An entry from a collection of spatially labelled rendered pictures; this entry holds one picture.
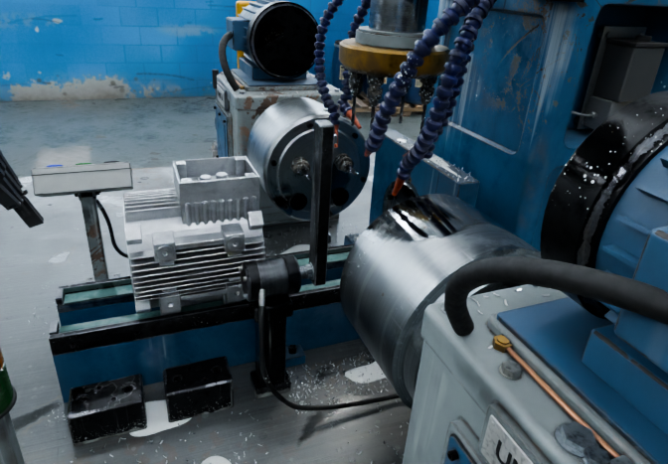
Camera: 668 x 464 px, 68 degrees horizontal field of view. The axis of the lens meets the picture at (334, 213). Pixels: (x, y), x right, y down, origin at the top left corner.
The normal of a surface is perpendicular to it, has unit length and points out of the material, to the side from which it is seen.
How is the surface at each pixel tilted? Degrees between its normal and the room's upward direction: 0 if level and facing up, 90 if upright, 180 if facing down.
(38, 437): 0
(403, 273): 51
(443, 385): 90
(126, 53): 90
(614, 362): 90
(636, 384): 90
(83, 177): 64
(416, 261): 39
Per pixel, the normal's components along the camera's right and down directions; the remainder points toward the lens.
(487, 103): -0.93, 0.11
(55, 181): 0.35, -0.02
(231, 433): 0.06, -0.90
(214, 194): 0.37, 0.42
